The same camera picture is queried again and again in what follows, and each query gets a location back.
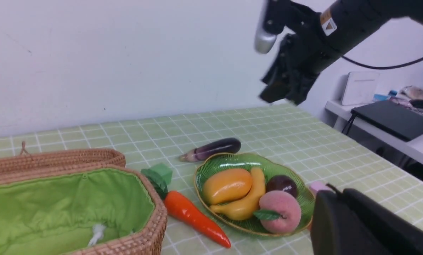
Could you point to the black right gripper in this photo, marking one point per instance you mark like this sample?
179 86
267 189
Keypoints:
343 25

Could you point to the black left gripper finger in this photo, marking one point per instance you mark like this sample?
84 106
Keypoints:
348 222

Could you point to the pink toy peach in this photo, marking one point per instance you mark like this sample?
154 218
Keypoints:
279 212

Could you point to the dark purple toy mangosteen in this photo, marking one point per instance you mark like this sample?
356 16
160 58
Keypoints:
282 183

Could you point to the purple toy eggplant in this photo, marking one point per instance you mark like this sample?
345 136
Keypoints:
226 145

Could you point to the yellow toy banana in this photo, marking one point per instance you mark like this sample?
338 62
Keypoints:
242 209

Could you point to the orange toy mango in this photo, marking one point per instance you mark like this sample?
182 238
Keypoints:
227 186

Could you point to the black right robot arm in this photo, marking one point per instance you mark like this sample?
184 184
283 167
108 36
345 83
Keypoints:
394 9

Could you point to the pink-purple foam cube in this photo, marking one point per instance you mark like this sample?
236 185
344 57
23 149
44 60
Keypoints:
318 186

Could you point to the white box device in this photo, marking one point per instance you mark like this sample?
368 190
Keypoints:
360 88

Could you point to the green leaf-shaped glass plate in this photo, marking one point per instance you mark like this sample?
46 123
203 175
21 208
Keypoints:
224 161

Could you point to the white side table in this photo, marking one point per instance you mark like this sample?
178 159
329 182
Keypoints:
413 148

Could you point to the black laptop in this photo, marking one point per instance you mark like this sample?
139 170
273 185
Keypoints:
391 118

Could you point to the green foam cube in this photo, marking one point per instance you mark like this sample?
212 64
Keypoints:
165 172

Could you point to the orange toy carrot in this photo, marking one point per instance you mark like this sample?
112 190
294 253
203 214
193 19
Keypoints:
181 208

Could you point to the woven wicker basket green lining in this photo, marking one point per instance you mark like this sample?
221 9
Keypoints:
98 210

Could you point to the woven wicker basket lid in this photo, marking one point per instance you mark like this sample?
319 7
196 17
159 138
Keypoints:
26 161

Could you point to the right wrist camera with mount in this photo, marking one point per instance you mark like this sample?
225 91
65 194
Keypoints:
279 14

